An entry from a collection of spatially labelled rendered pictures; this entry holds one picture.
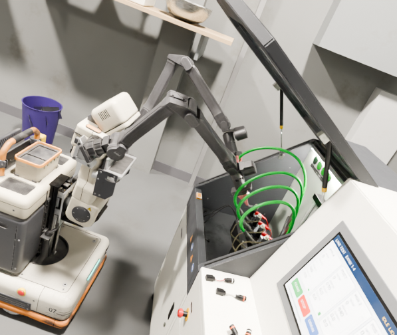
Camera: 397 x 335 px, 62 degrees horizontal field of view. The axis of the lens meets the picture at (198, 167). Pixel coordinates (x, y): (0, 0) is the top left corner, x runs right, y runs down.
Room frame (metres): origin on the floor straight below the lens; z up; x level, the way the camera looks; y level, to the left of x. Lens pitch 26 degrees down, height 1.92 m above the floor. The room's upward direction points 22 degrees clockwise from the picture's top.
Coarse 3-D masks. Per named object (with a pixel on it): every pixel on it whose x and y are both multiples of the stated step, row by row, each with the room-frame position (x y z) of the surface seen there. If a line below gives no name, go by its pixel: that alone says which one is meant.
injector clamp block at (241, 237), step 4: (236, 220) 1.49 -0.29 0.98; (232, 228) 1.48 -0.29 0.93; (236, 228) 1.43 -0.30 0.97; (232, 232) 1.46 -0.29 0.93; (236, 232) 1.41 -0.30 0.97; (240, 232) 1.40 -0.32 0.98; (240, 236) 1.37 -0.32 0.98; (244, 236) 1.38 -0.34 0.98; (232, 240) 1.41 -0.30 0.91; (236, 240) 1.37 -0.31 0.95; (240, 240) 1.34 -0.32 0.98; (244, 240) 1.35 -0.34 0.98; (236, 244) 1.35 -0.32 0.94; (244, 244) 1.32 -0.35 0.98; (248, 244) 1.37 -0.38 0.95; (232, 248) 1.37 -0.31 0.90; (240, 248) 1.29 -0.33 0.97; (244, 248) 1.29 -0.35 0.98; (232, 252) 1.35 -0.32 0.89
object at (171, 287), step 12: (180, 228) 1.66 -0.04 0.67; (180, 240) 1.54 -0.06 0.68; (168, 252) 1.71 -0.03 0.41; (180, 252) 1.44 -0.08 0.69; (168, 264) 1.59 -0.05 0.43; (180, 264) 1.35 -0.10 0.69; (168, 276) 1.48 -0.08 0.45; (180, 276) 1.26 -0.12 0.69; (156, 288) 1.63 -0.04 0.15; (168, 288) 1.37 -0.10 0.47; (180, 288) 1.18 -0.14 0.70; (156, 300) 1.51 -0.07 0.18; (168, 300) 1.28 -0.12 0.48; (180, 300) 1.11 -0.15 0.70; (156, 312) 1.40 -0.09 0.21; (168, 312) 1.20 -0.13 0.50; (156, 324) 1.30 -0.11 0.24; (168, 324) 1.12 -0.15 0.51
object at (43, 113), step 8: (32, 96) 3.10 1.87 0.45; (40, 96) 3.16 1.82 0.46; (24, 104) 2.85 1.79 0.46; (32, 104) 3.10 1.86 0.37; (40, 104) 3.16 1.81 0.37; (48, 104) 3.19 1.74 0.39; (56, 104) 3.19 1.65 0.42; (24, 112) 2.87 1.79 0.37; (32, 112) 2.84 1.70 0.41; (40, 112) 2.86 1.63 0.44; (48, 112) 2.90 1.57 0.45; (56, 112) 2.97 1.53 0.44; (24, 120) 2.87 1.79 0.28; (32, 120) 2.85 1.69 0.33; (40, 120) 2.87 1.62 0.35; (48, 120) 2.91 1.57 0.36; (56, 120) 3.01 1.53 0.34; (24, 128) 2.88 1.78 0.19; (40, 128) 2.88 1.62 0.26; (48, 128) 2.93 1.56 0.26; (56, 128) 3.06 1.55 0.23; (48, 136) 2.95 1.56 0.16
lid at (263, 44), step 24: (216, 0) 1.57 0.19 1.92; (240, 0) 1.11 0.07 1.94; (240, 24) 1.54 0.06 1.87; (264, 48) 1.03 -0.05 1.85; (288, 72) 1.04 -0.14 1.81; (288, 96) 1.74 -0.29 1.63; (312, 96) 1.06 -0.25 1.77; (312, 120) 1.57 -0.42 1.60; (336, 144) 1.09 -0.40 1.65; (360, 168) 1.12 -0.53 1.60
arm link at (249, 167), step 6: (240, 162) 1.46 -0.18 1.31; (246, 162) 1.45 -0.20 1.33; (252, 162) 1.45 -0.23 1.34; (228, 168) 1.39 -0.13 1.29; (234, 168) 1.39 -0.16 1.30; (240, 168) 1.43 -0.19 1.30; (246, 168) 1.43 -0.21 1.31; (252, 168) 1.44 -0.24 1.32; (234, 174) 1.41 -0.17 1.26; (246, 174) 1.44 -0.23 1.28; (252, 174) 1.45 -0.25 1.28
